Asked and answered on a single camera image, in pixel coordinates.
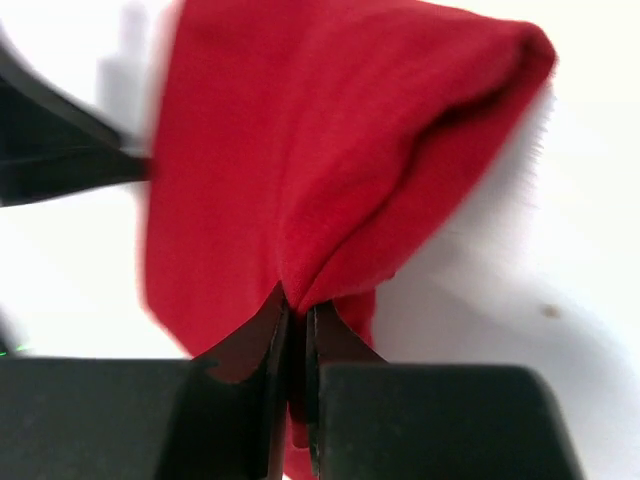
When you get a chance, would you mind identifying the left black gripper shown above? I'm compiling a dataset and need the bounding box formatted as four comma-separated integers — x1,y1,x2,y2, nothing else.
1,35,148,207

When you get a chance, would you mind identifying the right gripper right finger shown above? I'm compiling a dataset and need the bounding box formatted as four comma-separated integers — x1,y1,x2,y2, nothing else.
305,302,386,479

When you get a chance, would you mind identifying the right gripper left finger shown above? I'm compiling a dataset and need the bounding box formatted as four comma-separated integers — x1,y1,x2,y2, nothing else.
192,287,289,479

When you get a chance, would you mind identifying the red t shirt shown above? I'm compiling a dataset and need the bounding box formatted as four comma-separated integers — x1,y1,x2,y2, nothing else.
139,0,561,480

